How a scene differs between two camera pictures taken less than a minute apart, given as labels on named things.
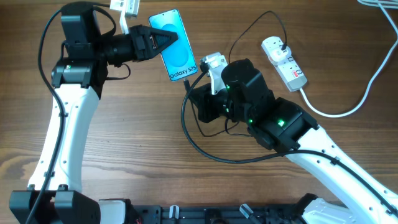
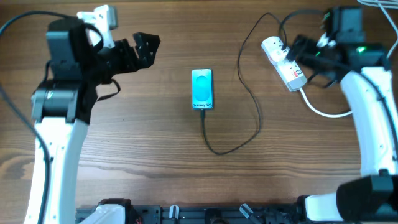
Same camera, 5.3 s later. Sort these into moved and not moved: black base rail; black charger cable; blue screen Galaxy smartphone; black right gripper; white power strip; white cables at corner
Moved: black charger cable; black right gripper; blue screen Galaxy smartphone
Not moved: white cables at corner; white power strip; black base rail
